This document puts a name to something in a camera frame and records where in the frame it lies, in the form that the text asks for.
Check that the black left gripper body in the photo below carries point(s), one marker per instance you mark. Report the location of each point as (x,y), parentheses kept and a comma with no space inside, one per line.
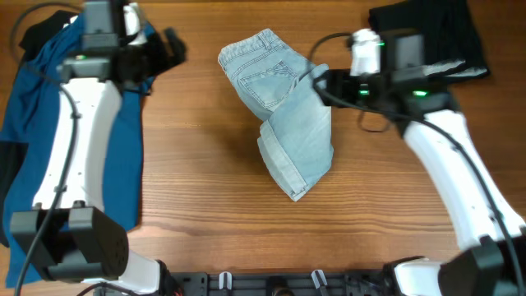
(153,58)

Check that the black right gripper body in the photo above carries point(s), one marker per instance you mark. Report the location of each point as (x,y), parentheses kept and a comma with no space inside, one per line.
(371,89)

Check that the light blue denim shorts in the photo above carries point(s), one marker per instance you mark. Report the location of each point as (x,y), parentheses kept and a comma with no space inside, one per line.
(275,83)

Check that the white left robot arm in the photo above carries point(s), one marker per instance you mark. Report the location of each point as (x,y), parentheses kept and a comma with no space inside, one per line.
(66,234)

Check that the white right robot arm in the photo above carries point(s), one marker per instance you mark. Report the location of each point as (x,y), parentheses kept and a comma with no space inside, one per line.
(489,233)

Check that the folded black garment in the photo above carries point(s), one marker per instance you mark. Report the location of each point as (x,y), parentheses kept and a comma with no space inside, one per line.
(452,47)

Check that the black shirt under blue shirt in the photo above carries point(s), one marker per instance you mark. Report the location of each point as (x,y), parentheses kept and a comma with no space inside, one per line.
(32,112)

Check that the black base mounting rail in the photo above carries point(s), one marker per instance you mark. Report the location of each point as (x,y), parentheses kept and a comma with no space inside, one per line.
(314,283)

